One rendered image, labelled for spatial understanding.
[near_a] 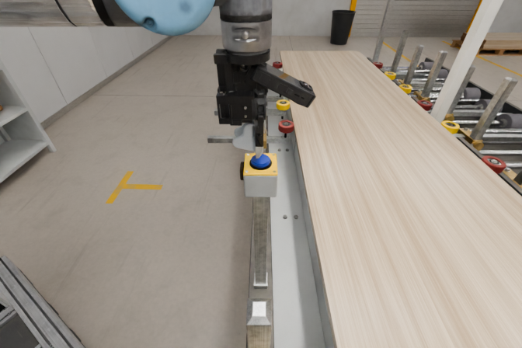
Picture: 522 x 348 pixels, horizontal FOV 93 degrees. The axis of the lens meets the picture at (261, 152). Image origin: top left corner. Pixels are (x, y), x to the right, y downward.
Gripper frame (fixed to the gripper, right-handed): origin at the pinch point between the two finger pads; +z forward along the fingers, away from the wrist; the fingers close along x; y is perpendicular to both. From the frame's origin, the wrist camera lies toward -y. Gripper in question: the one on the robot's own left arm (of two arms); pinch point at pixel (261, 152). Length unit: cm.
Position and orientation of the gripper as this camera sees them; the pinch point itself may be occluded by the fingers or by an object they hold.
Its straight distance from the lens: 50.6
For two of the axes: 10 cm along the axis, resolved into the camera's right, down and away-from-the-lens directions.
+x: -0.1, 6.0, -8.0
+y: -10.0, 0.0, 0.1
